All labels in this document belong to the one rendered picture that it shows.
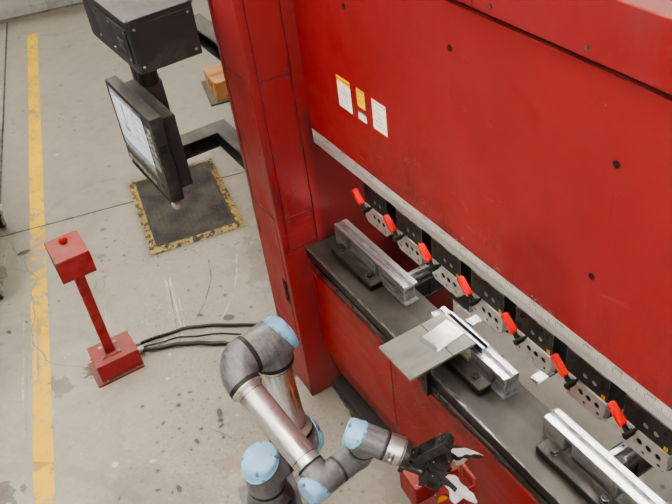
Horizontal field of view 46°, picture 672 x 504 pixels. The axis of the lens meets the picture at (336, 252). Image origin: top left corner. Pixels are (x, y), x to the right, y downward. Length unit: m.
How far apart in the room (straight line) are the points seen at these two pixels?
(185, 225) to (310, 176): 2.06
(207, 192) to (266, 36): 2.64
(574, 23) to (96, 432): 3.04
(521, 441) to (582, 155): 1.06
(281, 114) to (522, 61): 1.28
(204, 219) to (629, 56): 3.80
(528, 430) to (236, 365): 0.97
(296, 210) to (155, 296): 1.66
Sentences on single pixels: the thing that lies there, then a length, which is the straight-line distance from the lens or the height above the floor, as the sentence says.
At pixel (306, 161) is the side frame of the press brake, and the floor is 1.27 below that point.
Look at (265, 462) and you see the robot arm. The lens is 2.40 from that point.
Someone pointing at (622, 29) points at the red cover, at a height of 2.25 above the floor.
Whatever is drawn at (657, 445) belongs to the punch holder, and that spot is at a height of 1.25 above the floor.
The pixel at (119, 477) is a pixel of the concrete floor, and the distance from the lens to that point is 3.83.
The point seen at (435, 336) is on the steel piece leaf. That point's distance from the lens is 2.67.
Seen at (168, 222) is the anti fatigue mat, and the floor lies 0.01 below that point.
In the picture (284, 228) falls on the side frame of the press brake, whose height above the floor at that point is 1.01.
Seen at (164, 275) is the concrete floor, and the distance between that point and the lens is 4.75.
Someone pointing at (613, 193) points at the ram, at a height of 1.88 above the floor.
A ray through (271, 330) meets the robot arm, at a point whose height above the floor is 1.41.
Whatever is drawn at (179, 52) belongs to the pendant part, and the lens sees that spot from 2.86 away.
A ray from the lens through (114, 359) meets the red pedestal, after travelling 4.16.
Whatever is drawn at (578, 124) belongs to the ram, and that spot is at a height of 2.00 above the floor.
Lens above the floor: 2.91
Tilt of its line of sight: 39 degrees down
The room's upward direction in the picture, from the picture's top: 8 degrees counter-clockwise
